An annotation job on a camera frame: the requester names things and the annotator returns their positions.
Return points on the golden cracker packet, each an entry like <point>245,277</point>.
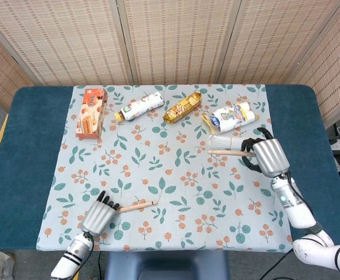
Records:
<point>182,107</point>

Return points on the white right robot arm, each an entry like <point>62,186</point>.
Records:
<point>298,210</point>

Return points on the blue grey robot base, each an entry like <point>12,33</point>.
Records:
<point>164,265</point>

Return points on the wooden stick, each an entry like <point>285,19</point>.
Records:
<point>228,152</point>
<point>137,206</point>

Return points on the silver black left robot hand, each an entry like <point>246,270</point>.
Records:
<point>98,217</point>

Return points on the white bottle with yellow cap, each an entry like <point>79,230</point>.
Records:
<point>142,105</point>

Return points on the floral leaf print tablecloth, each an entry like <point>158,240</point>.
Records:
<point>158,163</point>

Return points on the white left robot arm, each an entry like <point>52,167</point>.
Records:
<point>73,256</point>

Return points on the orange wafer biscuit box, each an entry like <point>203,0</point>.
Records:
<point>89,116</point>

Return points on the clear plastic cup sleeve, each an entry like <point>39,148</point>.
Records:
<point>225,142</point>

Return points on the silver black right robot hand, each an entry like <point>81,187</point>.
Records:
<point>270,156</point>

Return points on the white blue roll pack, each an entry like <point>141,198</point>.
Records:
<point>231,116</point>

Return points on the dark blue table cover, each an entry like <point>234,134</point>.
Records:
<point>32,140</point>

